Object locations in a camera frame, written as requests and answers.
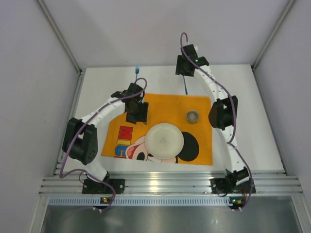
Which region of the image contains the blue metallic spoon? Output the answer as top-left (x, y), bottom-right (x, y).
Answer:
top-left (182, 75), bottom-right (188, 95)

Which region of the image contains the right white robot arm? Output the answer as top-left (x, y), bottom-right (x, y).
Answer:
top-left (175, 44), bottom-right (253, 194)

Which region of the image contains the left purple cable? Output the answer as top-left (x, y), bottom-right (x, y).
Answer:
top-left (59, 77), bottom-right (148, 211)

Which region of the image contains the blue metallic fork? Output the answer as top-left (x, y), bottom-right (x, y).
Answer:
top-left (134, 66), bottom-right (140, 83)

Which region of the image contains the right aluminium frame post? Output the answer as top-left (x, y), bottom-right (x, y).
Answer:
top-left (251, 0), bottom-right (298, 71)

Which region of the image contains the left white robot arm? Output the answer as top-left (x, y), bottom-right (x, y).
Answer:
top-left (59, 82), bottom-right (148, 183)

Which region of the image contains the small speckled stone cup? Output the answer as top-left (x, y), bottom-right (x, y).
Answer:
top-left (186, 110), bottom-right (200, 124)

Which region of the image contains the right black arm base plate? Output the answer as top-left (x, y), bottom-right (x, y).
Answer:
top-left (210, 178), bottom-right (251, 196)

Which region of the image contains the aluminium mounting rail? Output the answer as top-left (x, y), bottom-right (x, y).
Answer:
top-left (39, 172), bottom-right (303, 196)

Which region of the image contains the cream round plate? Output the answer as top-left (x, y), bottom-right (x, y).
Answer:
top-left (145, 123), bottom-right (184, 160)

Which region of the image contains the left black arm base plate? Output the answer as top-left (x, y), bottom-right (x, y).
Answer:
top-left (82, 178), bottom-right (125, 194)

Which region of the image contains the slotted grey cable duct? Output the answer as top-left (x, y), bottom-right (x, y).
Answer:
top-left (49, 196), bottom-right (244, 206)

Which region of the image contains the left aluminium frame post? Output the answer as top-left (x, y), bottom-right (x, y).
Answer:
top-left (34, 0), bottom-right (83, 73)

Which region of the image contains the aluminium frame post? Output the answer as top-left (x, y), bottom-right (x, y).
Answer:
top-left (251, 0), bottom-right (298, 71)
top-left (34, 0), bottom-right (83, 73)

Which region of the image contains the orange Mickey Mouse cloth placemat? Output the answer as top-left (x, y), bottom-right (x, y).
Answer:
top-left (101, 94), bottom-right (213, 166)

